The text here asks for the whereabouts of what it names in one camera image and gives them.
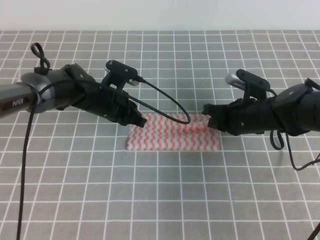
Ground pink white wavy striped towel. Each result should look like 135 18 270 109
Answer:
127 113 221 152

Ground grey checked tablecloth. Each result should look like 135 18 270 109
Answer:
0 30 320 240

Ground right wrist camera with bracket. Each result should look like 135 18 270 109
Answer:
225 69 271 100

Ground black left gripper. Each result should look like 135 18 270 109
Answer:
74 81 147 128

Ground black left camera cable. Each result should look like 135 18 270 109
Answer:
16 42 192 240

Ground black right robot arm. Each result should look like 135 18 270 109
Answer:
202 78 320 136

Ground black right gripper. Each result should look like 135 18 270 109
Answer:
202 98 283 136

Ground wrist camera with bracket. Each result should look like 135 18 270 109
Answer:
101 60 140 91
225 69 271 100

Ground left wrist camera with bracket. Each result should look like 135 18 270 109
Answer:
101 60 140 91

